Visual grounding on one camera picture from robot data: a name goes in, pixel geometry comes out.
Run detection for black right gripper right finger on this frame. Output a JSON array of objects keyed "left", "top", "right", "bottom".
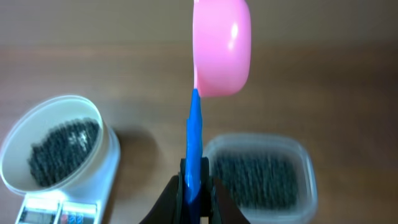
[{"left": 200, "top": 157, "right": 249, "bottom": 224}]

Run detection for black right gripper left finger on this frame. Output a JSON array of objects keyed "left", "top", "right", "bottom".
[{"left": 139, "top": 159, "right": 185, "bottom": 224}]

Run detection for pink scoop blue handle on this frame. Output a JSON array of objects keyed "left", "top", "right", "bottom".
[{"left": 183, "top": 0, "right": 252, "bottom": 223}]

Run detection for white digital kitchen scale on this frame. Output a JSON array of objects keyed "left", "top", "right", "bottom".
[{"left": 16, "top": 129, "right": 121, "bottom": 223}]

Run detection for black beans in bowl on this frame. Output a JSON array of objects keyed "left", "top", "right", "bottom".
[{"left": 27, "top": 118, "right": 100, "bottom": 187}]

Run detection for white bowl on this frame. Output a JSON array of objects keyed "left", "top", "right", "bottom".
[{"left": 1, "top": 95, "right": 109, "bottom": 195}]

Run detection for black beans in container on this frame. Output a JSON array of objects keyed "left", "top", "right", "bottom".
[{"left": 213, "top": 154, "right": 299, "bottom": 210}]

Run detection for clear plastic bean container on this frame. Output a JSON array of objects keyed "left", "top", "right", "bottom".
[{"left": 204, "top": 133, "right": 318, "bottom": 223}]

